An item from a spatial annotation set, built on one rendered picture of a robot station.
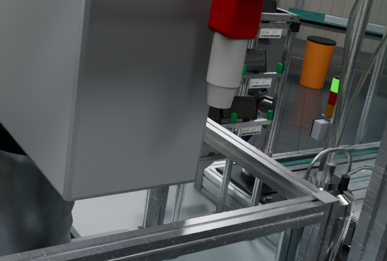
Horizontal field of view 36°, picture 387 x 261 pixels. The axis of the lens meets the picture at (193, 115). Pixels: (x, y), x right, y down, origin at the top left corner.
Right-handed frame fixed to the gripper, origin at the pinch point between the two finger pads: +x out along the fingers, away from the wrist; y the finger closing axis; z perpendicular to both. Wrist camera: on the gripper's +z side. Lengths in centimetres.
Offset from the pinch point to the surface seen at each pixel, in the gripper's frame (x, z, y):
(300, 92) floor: 110, 318, -370
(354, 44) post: -46, -27, -17
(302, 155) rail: 13.3, 1.2, -37.6
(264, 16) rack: -56, -33, 34
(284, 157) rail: 13.3, 1.5, -26.6
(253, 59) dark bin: -41, -28, 29
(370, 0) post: -62, -28, -18
